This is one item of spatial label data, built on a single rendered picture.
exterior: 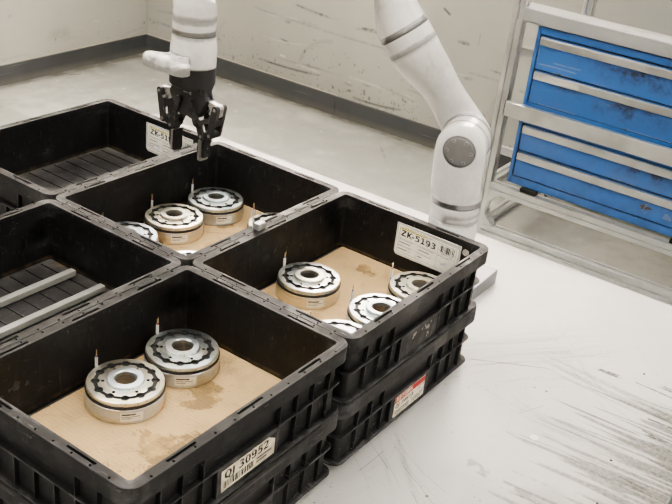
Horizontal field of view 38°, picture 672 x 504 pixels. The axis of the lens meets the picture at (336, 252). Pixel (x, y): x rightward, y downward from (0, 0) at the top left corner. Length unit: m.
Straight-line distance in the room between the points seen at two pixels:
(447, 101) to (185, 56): 0.50
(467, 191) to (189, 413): 0.72
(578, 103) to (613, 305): 1.44
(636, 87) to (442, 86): 1.57
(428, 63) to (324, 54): 3.16
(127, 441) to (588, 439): 0.74
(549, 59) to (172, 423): 2.34
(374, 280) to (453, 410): 0.26
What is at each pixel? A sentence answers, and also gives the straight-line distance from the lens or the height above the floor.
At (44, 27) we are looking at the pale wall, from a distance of 5.15.
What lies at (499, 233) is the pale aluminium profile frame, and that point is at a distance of 3.59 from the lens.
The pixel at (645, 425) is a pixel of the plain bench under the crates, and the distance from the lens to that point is 1.69.
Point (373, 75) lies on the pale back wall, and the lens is 4.74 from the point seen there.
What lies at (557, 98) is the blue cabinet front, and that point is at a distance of 3.39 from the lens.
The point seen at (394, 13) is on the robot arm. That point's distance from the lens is 1.72.
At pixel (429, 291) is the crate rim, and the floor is 0.93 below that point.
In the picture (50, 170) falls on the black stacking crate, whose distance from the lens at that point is 2.00.
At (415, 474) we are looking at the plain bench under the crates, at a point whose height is 0.70.
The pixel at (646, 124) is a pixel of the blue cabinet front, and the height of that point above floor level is 0.66.
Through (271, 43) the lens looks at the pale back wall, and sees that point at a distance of 5.07.
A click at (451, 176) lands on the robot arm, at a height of 0.96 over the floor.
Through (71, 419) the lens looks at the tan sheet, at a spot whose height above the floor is 0.83.
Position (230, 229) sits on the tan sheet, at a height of 0.83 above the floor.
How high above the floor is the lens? 1.62
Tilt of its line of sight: 27 degrees down
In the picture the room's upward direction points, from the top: 7 degrees clockwise
